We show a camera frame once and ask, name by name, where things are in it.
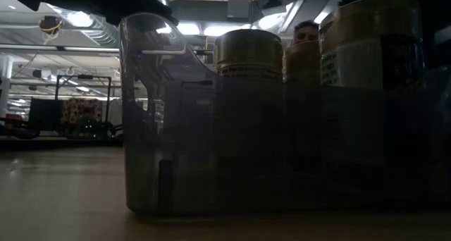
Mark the gold lid spice jar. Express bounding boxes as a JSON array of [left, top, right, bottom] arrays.
[[318, 0, 426, 214]]

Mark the brown paper cup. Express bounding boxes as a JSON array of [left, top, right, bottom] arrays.
[[213, 28, 285, 206], [283, 39, 322, 185]]

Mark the person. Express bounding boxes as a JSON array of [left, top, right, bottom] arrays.
[[292, 19, 321, 47]]

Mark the ceiling light panel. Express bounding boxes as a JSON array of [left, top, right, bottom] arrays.
[[257, 13, 288, 30], [175, 22, 202, 37]]

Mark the grey ceiling box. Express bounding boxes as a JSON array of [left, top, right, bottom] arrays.
[[227, 0, 251, 22]]

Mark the dark grey plastic bin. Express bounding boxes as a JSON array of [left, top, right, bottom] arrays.
[[118, 11, 451, 217]]

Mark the patterned box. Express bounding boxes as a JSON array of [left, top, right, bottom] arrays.
[[61, 98, 103, 125]]

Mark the silver ceiling pipe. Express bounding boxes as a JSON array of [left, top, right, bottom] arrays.
[[0, 45, 121, 54]]

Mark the black box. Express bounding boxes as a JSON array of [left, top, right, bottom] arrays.
[[27, 98, 63, 131]]

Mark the white pillar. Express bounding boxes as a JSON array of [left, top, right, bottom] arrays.
[[0, 54, 13, 118]]

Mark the black cart frame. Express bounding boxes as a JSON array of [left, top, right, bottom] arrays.
[[54, 74, 113, 129]]

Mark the yellow cable reel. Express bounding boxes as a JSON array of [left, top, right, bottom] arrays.
[[38, 15, 64, 36]]

